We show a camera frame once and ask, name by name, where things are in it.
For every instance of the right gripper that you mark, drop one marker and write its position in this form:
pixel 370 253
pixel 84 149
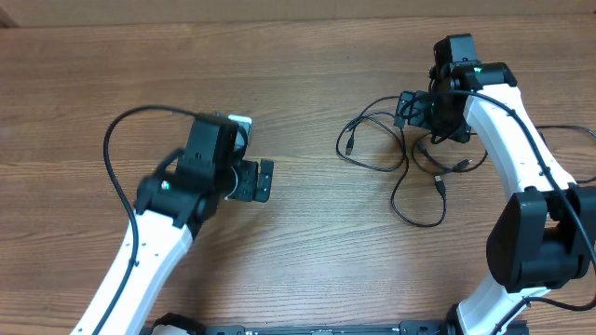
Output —
pixel 414 108

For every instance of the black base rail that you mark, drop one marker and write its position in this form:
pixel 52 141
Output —
pixel 178 324

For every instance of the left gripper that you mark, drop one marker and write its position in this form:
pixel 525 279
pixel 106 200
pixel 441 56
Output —
pixel 247 189

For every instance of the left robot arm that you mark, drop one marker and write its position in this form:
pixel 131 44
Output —
pixel 171 205

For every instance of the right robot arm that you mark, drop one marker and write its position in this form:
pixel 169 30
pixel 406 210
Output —
pixel 545 235

